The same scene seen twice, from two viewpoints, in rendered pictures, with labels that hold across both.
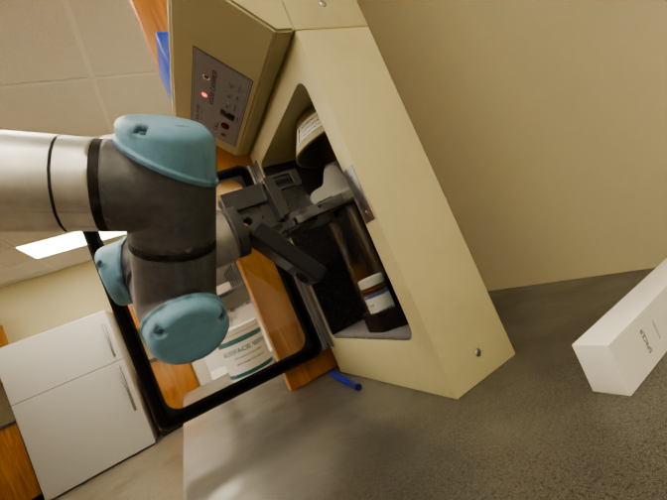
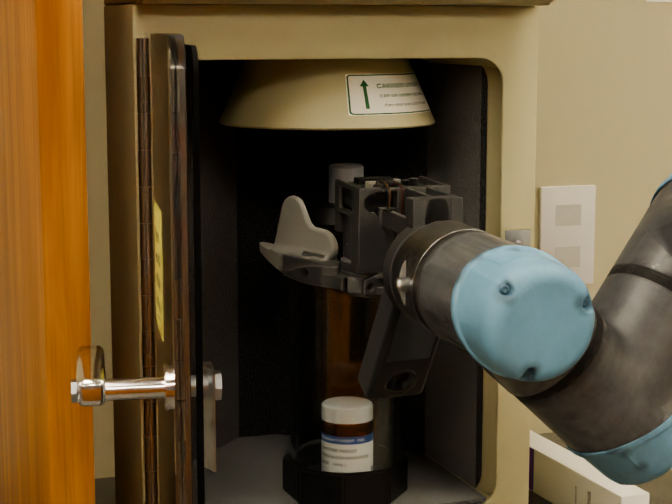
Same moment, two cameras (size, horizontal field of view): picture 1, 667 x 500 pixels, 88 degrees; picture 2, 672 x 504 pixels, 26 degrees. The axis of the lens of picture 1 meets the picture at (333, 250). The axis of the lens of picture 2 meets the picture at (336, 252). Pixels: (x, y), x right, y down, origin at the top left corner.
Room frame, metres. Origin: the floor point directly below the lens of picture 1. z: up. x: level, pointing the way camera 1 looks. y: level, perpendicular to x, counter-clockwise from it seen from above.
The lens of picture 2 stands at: (0.41, 1.10, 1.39)
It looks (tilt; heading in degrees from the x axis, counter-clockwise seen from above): 9 degrees down; 277
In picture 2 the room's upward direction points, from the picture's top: straight up
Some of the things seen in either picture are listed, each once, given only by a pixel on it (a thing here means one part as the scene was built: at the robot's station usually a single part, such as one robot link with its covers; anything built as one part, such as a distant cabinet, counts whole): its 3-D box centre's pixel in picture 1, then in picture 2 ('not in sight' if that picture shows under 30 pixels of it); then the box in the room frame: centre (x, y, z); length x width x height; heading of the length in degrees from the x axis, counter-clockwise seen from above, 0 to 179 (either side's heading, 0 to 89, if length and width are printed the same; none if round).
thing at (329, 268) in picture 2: not in sight; (333, 269); (0.55, 0.03, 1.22); 0.09 x 0.05 x 0.02; 147
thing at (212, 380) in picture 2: not in sight; (203, 416); (0.58, 0.34, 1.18); 0.02 x 0.02 x 0.06; 17
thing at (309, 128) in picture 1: (338, 128); (327, 89); (0.57, -0.09, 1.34); 0.18 x 0.18 x 0.05
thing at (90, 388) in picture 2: not in sight; (120, 374); (0.63, 0.32, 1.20); 0.10 x 0.05 x 0.03; 107
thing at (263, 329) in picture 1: (206, 287); (166, 360); (0.62, 0.24, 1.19); 0.30 x 0.01 x 0.40; 107
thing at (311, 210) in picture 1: (316, 211); not in sight; (0.48, 0.00, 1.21); 0.09 x 0.05 x 0.02; 86
